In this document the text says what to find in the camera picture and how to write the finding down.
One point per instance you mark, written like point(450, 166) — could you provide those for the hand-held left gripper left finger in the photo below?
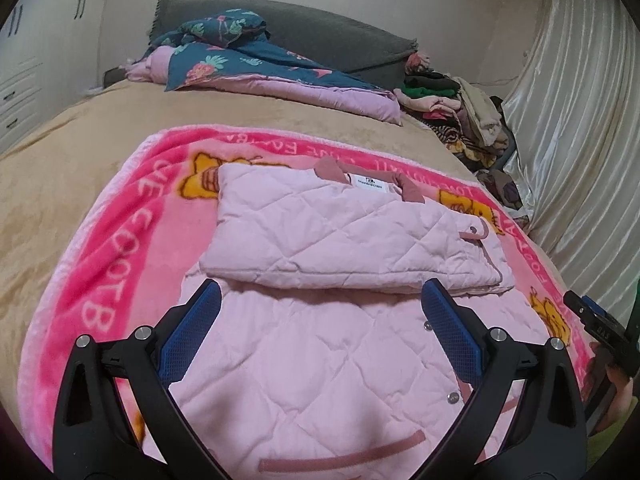
point(192, 330)

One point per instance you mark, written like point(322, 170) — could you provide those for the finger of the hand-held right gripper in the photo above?
point(582, 306)

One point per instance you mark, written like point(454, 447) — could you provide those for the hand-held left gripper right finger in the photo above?
point(450, 330)

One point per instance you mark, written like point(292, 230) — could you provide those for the pink quilted jacket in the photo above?
point(320, 230)

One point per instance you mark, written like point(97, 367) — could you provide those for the pile of folded clothes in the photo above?
point(470, 110)

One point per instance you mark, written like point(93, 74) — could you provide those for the person's right hand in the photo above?
point(622, 395)

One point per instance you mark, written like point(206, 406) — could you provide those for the pink printed blanket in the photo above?
point(130, 260)

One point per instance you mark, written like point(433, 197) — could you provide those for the cream satin curtain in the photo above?
point(580, 135)

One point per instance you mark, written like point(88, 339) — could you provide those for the beige bed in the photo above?
point(75, 160)

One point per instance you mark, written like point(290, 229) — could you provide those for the blue floral quilt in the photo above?
point(260, 67)

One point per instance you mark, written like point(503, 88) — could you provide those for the white wardrobe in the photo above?
point(35, 55)

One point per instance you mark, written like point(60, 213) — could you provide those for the grey headboard cushion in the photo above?
point(330, 35)

